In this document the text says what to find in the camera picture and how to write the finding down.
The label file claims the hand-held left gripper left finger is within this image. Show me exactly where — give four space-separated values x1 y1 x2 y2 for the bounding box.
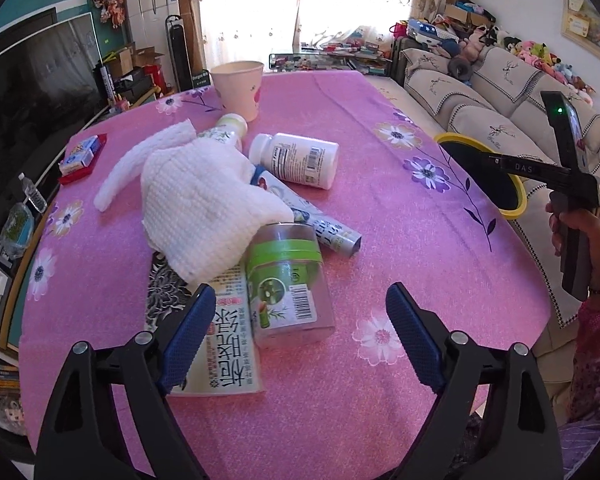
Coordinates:
35 282 218 480

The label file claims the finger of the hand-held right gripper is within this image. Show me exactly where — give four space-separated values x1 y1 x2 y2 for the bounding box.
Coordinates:
488 156 595 189

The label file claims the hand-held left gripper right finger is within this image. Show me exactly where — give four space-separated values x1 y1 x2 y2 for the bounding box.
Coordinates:
385 281 565 480

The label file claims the black bin yellow rim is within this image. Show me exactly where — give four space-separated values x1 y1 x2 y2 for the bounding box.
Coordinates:
434 133 528 218

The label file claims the white squeeze tube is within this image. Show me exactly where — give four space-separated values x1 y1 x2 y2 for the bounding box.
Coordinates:
250 165 363 258

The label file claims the white pill bottle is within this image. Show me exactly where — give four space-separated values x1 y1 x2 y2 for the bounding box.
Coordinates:
249 132 341 190

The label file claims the white green drink bottle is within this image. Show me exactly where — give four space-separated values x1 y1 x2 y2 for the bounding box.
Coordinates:
197 113 248 153

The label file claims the green white snack packet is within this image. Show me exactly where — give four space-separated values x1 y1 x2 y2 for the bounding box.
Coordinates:
145 250 265 397

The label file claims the beige sofa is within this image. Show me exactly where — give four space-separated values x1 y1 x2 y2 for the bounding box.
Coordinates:
367 46 600 356

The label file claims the clear jar green label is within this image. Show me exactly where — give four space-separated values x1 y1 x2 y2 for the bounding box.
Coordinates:
245 222 337 350

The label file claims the person's floral clothing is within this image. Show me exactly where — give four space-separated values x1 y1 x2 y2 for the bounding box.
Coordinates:
562 300 600 480

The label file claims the row of plush toys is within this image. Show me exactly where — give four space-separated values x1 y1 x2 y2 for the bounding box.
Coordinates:
472 24 596 107

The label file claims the dark neck pillow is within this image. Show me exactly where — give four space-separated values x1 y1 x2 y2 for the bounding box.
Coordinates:
448 55 473 80

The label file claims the pink floral tablecloth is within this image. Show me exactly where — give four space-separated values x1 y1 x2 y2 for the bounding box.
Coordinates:
17 70 553 480

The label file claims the white textured towel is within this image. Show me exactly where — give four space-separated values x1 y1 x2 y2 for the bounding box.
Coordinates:
94 119 295 282

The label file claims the floral sheet bed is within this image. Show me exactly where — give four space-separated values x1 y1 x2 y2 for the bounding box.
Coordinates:
365 74 450 136

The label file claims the blue star suitcase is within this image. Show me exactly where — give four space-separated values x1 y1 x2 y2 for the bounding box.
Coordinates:
407 19 456 49

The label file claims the red and blue card box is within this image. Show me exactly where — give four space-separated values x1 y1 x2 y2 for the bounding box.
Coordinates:
59 133 109 186

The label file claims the teal lidded container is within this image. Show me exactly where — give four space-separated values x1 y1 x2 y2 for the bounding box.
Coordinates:
0 202 36 260

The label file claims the blue white small box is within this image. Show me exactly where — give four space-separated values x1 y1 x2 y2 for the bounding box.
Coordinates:
60 136 103 171

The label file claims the clear water bottle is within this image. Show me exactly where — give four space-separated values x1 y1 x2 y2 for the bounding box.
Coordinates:
19 173 48 213

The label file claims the cluttered glass table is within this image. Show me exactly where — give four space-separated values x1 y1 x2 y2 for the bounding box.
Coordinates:
269 44 393 74

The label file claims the pink paper cup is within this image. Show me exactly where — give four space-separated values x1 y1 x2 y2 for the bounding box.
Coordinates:
210 61 265 122

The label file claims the black tower fan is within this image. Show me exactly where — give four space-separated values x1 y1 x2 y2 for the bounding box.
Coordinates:
165 15 197 92

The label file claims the open cardboard box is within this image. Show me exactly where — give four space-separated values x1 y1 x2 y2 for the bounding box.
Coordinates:
111 46 167 80

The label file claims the black television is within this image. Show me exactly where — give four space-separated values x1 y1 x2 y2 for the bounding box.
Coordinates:
0 12 106 241

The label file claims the white tall cabinet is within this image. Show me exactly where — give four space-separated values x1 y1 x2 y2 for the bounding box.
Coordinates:
122 0 181 47

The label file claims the artificial flower bunch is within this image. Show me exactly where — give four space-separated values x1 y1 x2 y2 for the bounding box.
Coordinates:
91 0 127 29

